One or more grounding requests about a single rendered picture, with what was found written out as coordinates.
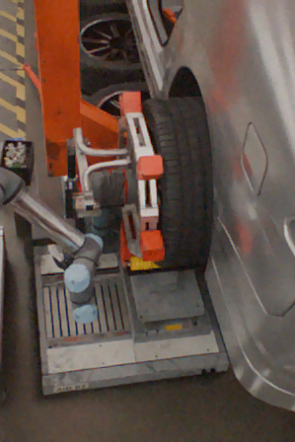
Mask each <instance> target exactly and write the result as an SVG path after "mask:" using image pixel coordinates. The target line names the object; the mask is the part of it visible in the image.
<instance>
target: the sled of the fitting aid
mask: <svg viewBox="0 0 295 442"><path fill-rule="evenodd" d="M118 265H119V270H120V275H121V281H122V287H123V292H124V297H125V303H126V309H127V314H129V319H130V325H131V330H132V336H133V341H134V344H136V343H137V342H146V341H155V340H163V339H171V338H181V337H189V336H198V335H207V334H210V332H211V328H212V324H211V320H210V316H209V313H208V310H207V306H206V303H205V298H204V295H203V291H202V288H201V285H200V280H199V277H198V273H197V270H195V269H194V270H193V272H194V276H195V279H197V284H198V287H199V291H200V294H201V298H202V301H203V306H204V309H205V311H204V315H202V316H192V317H184V318H175V319H165V320H158V321H148V322H139V318H138V313H137V308H136V302H135V297H134V292H133V287H132V281H131V276H127V275H126V271H125V267H123V266H122V262H121V256H120V251H119V250H118Z"/></svg>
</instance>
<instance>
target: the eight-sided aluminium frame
mask: <svg viewBox="0 0 295 442"><path fill-rule="evenodd" d="M117 127H118V141H117V150H120V149H123V136H124V132H127V133H129V134H130V139H131V144H132V148H133V154H134V161H135V167H136V178H137V192H138V216H137V207H136V203H129V204H124V207H120V214H121V218H122V221H123V226H124V231H125V237H126V242H127V248H128V249H129V251H130V252H131V253H133V254H135V255H136V256H137V257H141V251H140V247H139V238H140V232H141V231H145V222H149V228H148V231H150V230H157V222H158V221H159V206H158V205H157V192H156V180H148V189H149V202H150V203H147V204H145V197H144V183H143V181H140V180H139V179H138V172H137V166H136V163H137V160H138V159H139V157H140V156H145V155H154V150H153V146H152V145H150V140H149V137H148V133H147V130H146V126H145V122H144V115H143V114H142V112H130V113H125V114H124V116H123V117H122V118H120V119H119V120H118V126H117ZM136 127H138V128H139V131H140V134H141V136H142V140H143V147H140V146H139V143H138V138H137V134H136V130H135V128H136ZM127 217H132V218H133V223H134V228H135V233H136V239H137V240H133V238H132V232H131V227H130V223H129V218H127Z"/></svg>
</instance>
